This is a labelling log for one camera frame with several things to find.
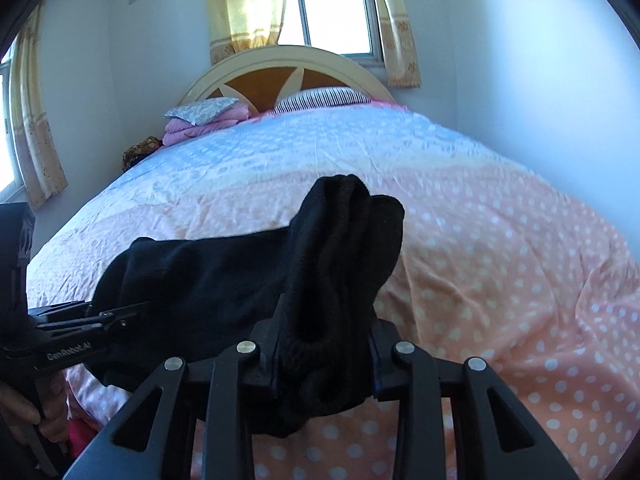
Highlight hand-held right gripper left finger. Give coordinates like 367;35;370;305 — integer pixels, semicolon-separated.
62;295;288;480

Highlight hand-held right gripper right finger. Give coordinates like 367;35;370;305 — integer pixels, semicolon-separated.
369;319;581;480

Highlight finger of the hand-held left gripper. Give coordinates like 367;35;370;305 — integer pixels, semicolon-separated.
35;301;152;347
27;300;101;323

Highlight black pants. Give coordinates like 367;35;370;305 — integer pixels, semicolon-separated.
92;174;406;438

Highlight person's left hand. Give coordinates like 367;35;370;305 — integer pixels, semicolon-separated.
0;379;69;448

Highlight magenta cloth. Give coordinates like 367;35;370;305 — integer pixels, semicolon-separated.
67;419;102;462

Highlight polka dot duvet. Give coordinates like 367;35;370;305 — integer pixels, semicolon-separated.
25;104;640;480

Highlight brown patterned cushion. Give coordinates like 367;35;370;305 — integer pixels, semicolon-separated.
122;136;161;171

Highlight yellow side curtain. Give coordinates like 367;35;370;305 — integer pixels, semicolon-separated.
9;4;69;211

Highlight side window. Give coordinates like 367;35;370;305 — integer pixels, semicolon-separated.
0;50;27;202

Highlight pink folded blanket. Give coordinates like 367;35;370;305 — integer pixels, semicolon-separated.
162;102;251;147

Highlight floral pillow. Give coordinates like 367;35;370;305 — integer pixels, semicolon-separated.
164;97;241;125

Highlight striped pillow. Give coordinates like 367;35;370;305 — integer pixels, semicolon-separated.
272;86;373;114

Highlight pink bed sheet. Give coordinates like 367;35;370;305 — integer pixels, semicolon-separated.
250;99;408;121

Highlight cream and wood headboard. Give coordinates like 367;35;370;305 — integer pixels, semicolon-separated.
177;45;401;117

